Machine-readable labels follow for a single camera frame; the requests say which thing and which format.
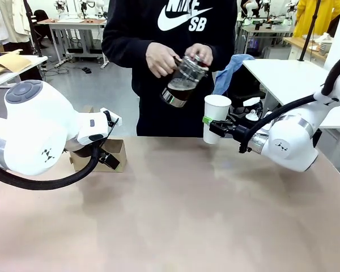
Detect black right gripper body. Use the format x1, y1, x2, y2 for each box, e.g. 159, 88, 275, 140
232, 125, 249, 143

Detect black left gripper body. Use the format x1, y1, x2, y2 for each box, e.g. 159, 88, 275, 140
72, 144, 100, 159

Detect brown cardboard cup carrier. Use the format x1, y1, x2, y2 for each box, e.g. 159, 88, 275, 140
69, 104, 128, 173

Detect white paper cup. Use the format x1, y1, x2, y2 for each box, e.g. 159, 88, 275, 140
202, 94, 232, 145

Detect glass french press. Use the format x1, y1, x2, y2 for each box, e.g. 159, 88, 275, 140
159, 54, 211, 109

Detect person's left forearm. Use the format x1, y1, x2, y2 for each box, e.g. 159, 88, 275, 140
206, 16, 239, 62

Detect person's right forearm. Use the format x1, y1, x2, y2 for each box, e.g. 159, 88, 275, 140
101, 16, 157, 66

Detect person's left hand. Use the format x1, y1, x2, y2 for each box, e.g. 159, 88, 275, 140
184, 42, 214, 67

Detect person's right hand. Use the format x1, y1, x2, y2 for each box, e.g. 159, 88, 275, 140
145, 41, 178, 79

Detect black office chair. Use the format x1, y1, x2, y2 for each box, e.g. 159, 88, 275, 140
226, 67, 266, 114

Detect blue cloth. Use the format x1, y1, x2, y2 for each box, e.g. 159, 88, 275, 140
213, 54, 256, 96

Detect white side table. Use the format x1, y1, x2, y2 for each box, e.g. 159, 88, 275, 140
241, 58, 340, 130

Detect wooden top table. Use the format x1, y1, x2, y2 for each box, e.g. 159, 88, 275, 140
282, 34, 334, 61

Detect white table with envelope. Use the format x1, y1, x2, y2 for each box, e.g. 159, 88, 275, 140
0, 54, 49, 92

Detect person in black hoodie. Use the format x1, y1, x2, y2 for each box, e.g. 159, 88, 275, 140
101, 0, 239, 138

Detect black tripod pole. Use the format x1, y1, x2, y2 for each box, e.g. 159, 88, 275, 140
297, 0, 322, 62
22, 0, 44, 58

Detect brown paper envelope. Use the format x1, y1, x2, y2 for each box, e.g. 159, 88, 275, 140
0, 49, 32, 80

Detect stacked white bowls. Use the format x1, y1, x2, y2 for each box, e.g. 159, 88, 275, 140
318, 39, 333, 56

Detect white lab workbench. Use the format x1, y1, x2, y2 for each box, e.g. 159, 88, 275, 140
36, 17, 109, 69

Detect person in yellow coat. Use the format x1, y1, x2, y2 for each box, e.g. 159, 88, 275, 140
293, 0, 340, 39

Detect white hanging coats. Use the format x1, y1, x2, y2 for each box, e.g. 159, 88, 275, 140
0, 0, 32, 45

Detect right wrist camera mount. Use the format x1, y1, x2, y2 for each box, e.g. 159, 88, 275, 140
244, 109, 260, 123

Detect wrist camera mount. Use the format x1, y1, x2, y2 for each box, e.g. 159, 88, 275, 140
244, 109, 260, 123
99, 108, 122, 135

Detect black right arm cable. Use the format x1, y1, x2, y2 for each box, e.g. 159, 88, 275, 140
237, 49, 340, 154

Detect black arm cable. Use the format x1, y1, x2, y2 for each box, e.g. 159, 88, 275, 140
237, 49, 340, 154
0, 144, 100, 191

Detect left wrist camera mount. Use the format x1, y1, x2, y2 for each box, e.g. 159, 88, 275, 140
99, 108, 122, 135

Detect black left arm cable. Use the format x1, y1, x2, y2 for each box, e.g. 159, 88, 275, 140
0, 144, 100, 191

